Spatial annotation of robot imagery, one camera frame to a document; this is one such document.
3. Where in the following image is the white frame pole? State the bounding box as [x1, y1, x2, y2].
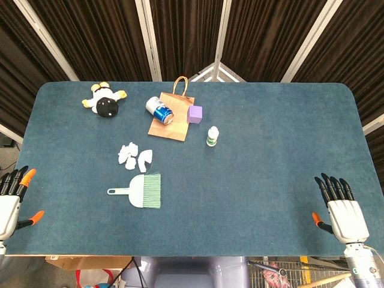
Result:
[0, 123, 24, 145]
[280, 0, 344, 83]
[213, 0, 232, 82]
[134, 0, 163, 82]
[13, 0, 79, 82]
[362, 115, 384, 134]

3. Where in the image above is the brown paper bag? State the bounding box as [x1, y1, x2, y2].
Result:
[147, 76, 195, 143]

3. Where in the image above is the white black plush toy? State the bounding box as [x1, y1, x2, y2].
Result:
[81, 81, 128, 118]

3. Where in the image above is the mint green hand brush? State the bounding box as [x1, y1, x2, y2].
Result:
[107, 173, 162, 209]

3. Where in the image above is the red patterned plastic packet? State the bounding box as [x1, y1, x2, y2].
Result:
[259, 261, 292, 288]

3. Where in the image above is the small white green-label bottle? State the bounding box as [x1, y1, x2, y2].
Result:
[206, 126, 219, 147]

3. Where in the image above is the dark brown curtain panel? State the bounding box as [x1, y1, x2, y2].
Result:
[0, 0, 73, 136]
[292, 0, 384, 164]
[149, 0, 225, 82]
[26, 0, 154, 82]
[221, 0, 328, 83]

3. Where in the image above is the blue white soda can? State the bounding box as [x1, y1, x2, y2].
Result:
[145, 96, 175, 125]

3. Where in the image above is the wooden stick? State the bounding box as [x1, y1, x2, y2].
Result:
[305, 272, 352, 288]

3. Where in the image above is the brown cardboard box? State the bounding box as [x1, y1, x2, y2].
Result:
[44, 256, 133, 271]

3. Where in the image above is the purple foam cube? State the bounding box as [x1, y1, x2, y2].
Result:
[187, 105, 203, 124]

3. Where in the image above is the lavender robot torso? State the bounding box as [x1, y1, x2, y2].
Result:
[121, 256, 250, 288]

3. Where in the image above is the metal wire cart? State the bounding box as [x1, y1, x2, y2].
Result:
[246, 256, 352, 288]

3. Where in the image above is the blue felt table cover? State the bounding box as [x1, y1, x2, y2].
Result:
[0, 81, 384, 258]

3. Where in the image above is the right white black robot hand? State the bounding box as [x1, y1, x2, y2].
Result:
[311, 172, 370, 244]

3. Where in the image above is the black cable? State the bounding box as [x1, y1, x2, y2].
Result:
[112, 256, 142, 284]

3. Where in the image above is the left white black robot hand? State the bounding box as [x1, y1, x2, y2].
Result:
[0, 166, 46, 241]

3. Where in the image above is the red white shopping bag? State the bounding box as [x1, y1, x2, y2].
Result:
[74, 269, 122, 288]

